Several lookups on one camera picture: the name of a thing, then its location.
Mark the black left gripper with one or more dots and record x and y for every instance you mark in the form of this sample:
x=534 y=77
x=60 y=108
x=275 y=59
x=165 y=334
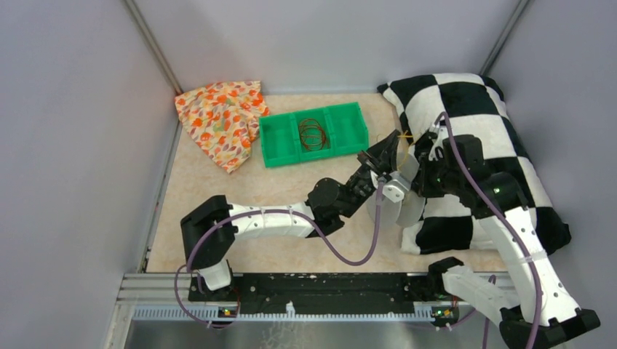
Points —
x=384 y=153

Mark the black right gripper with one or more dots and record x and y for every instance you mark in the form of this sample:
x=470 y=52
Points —
x=420 y=179

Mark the white perforated cable spool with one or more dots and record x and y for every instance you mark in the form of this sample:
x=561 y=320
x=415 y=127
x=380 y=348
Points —
x=386 y=214

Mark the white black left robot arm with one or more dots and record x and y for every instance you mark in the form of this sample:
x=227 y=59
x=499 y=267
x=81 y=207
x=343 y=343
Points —
x=209 y=230

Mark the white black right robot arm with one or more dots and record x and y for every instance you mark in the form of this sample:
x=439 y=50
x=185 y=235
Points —
x=543 y=314

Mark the black white checkered pillow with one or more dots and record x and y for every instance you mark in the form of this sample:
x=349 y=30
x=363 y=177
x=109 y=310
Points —
x=476 y=106

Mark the green plastic divided bin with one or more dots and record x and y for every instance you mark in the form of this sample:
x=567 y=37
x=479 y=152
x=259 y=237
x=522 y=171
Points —
x=313 y=134

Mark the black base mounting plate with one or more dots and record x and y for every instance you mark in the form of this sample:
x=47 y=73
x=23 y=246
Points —
x=355 y=294

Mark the orange floral cloth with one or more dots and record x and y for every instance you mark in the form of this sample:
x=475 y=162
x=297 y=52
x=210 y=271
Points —
x=222 y=118

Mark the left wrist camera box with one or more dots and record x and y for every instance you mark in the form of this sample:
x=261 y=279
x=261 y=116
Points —
x=396 y=189

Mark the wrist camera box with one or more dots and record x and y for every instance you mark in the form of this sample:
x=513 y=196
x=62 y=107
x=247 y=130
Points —
x=436 y=130
x=396 y=189

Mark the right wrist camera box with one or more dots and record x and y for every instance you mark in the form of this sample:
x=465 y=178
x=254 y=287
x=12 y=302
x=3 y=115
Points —
x=436 y=130

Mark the aluminium front rail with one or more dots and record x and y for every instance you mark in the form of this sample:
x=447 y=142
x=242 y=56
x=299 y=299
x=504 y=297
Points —
x=164 y=296

